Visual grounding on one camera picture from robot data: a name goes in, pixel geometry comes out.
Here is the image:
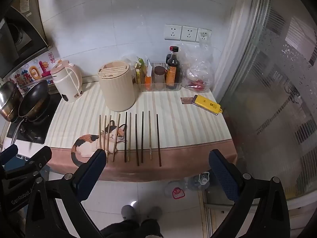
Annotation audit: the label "clear bottle with red ring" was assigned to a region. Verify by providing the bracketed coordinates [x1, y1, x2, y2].
[165, 180, 186, 200]

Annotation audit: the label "soy sauce bottle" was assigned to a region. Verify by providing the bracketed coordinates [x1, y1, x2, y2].
[165, 46, 181, 90]

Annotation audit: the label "frosted glass door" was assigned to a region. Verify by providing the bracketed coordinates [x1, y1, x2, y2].
[218, 0, 317, 204]

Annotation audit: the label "metal pot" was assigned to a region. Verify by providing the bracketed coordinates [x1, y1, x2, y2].
[0, 81, 21, 122]

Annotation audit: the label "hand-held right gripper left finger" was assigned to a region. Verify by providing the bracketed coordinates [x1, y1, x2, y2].
[25, 149, 107, 238]

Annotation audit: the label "red food in bag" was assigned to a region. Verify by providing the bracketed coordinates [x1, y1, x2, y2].
[186, 79, 206, 91]

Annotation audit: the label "cream ribbed utensil holder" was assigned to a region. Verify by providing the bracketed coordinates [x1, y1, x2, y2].
[97, 61, 136, 112]

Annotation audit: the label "person's dark pants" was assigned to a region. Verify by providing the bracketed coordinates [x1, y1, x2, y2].
[100, 218, 164, 238]

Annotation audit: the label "colourful wall sticker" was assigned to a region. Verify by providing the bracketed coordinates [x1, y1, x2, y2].
[10, 56, 60, 92]

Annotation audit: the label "metal hook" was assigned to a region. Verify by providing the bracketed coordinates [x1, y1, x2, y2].
[285, 84, 304, 105]

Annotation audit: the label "clear plastic bag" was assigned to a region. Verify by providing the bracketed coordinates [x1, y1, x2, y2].
[180, 43, 215, 92]

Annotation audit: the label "cream electric kettle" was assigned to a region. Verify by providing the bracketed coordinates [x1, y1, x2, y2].
[50, 59, 83, 103]

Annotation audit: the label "clear plastic organizer tray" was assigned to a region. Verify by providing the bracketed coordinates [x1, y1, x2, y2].
[137, 61, 184, 92]

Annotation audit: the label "striped cat tablecloth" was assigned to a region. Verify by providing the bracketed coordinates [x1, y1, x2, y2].
[46, 81, 238, 182]

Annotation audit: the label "white wall socket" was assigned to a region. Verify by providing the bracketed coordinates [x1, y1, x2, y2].
[197, 28, 212, 42]
[181, 25, 199, 42]
[165, 24, 182, 40]

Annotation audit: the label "black wok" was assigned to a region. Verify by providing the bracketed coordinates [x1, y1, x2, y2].
[11, 79, 50, 147]

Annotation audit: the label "range hood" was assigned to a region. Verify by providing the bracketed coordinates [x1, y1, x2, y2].
[0, 0, 53, 80]

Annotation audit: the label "grey slipper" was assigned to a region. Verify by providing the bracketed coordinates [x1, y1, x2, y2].
[121, 205, 137, 220]
[146, 206, 162, 220]

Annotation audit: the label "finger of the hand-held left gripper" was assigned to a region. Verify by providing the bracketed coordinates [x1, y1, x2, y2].
[5, 146, 52, 179]
[0, 144, 19, 165]

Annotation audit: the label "clear plastic bottle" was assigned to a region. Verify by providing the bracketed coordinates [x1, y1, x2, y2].
[184, 171, 211, 191]

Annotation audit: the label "brown lid jar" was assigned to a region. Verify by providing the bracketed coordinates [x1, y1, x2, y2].
[154, 66, 166, 90]

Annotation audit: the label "orange bottle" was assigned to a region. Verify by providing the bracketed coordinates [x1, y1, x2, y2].
[145, 59, 153, 91]

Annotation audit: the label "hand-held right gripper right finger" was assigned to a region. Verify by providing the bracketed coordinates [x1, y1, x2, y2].
[209, 149, 290, 238]

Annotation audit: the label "black induction cooktop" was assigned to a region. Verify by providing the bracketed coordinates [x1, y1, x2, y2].
[6, 93, 62, 144]

